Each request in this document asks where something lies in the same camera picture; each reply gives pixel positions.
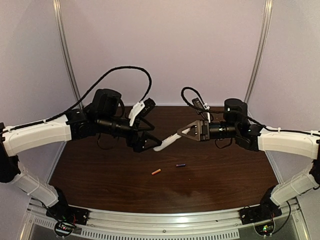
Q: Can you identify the right black cable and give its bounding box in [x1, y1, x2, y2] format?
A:
[181, 86, 226, 118]

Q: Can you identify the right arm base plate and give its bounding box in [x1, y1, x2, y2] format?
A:
[238, 204, 282, 225]

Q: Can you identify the white remote control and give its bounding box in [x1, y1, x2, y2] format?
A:
[153, 133, 181, 152]

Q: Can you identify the orange battery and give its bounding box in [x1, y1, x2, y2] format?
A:
[151, 168, 162, 176]

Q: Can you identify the black cable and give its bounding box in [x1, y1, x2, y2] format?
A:
[181, 86, 226, 118]
[72, 66, 153, 118]

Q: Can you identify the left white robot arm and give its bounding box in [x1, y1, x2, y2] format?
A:
[0, 88, 162, 220]

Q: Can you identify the right aluminium frame post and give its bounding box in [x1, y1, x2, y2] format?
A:
[244, 0, 273, 104]

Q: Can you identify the left black cable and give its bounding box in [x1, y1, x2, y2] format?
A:
[72, 66, 153, 118]

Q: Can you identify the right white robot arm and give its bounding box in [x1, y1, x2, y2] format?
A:
[177, 98, 320, 215]

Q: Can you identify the left aluminium frame post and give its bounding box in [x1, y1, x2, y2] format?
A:
[52, 0, 81, 102]

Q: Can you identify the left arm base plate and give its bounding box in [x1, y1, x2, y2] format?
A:
[45, 206, 90, 226]

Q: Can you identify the aluminium front rail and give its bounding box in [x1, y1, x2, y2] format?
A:
[24, 197, 306, 240]

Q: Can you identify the aluminium frame post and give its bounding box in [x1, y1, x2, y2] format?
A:
[244, 0, 273, 104]
[52, 0, 81, 102]

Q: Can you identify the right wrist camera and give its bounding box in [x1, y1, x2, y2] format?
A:
[192, 97, 211, 123]

